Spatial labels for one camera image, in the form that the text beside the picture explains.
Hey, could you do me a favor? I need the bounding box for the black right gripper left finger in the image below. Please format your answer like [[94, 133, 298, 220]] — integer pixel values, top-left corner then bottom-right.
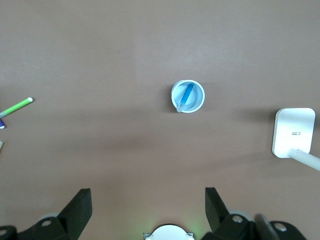
[[0, 188, 93, 240]]

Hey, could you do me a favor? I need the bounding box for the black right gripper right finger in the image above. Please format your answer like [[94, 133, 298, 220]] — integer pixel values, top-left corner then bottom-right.
[[202, 187, 307, 240]]

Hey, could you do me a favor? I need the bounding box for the blue marker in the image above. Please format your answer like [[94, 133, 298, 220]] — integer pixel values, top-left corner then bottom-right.
[[176, 83, 195, 113]]

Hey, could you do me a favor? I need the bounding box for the white desk lamp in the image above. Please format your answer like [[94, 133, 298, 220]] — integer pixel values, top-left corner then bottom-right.
[[271, 107, 320, 172]]

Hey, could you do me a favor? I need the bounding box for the green marker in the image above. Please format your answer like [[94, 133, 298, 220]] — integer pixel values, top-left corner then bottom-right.
[[0, 96, 34, 118]]

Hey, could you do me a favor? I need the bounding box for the light blue plastic cup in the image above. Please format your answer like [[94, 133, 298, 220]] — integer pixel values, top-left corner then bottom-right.
[[171, 79, 206, 115]]

